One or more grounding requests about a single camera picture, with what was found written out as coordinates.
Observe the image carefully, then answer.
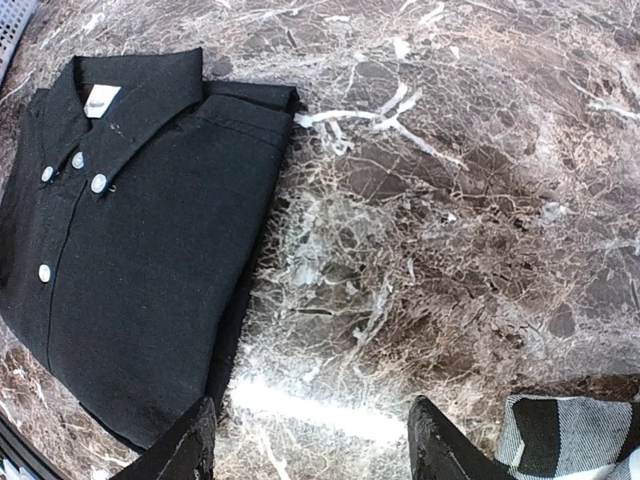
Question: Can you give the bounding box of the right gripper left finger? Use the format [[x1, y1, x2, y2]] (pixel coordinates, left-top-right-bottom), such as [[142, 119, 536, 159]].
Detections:
[[112, 396, 216, 480]]

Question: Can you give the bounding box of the black front rail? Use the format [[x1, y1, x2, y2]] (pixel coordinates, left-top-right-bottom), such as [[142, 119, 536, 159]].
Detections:
[[1, 415, 66, 480]]

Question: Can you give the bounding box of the grey plastic laundry basket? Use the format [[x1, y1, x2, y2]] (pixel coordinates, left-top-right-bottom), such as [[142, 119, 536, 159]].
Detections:
[[0, 0, 37, 83]]

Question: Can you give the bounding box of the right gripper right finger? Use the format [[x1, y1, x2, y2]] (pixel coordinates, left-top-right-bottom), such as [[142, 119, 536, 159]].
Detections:
[[408, 396, 512, 480]]

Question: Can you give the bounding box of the black long sleeve shirt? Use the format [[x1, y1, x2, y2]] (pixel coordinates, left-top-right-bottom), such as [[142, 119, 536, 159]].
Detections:
[[1, 49, 298, 451]]

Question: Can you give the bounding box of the black white plaid shirt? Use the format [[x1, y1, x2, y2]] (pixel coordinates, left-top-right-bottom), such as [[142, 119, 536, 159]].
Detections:
[[495, 395, 639, 480]]

